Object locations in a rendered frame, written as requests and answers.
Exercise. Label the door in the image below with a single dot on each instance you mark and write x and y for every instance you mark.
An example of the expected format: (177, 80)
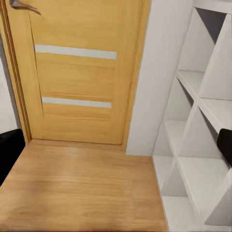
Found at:
(74, 65)

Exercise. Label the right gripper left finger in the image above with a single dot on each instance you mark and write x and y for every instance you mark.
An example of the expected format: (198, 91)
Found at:
(12, 144)

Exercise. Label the bookcase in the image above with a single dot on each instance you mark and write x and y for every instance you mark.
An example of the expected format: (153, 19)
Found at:
(193, 176)

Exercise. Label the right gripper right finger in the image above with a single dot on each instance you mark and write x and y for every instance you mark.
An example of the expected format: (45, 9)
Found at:
(224, 143)

